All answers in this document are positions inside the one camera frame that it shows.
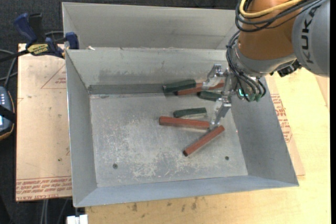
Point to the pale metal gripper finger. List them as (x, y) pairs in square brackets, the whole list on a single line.
[(217, 73), (221, 110)]

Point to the dark green flat block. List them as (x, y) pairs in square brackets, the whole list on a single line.
[(189, 112), (179, 86), (208, 95)]

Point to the red-brown flat block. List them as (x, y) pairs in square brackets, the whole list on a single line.
[(189, 90), (203, 141), (183, 122)]

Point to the grey metal bin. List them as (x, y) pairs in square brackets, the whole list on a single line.
[(147, 144)]

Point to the brown cardboard board, red print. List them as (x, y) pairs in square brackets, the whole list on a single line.
[(42, 123)]

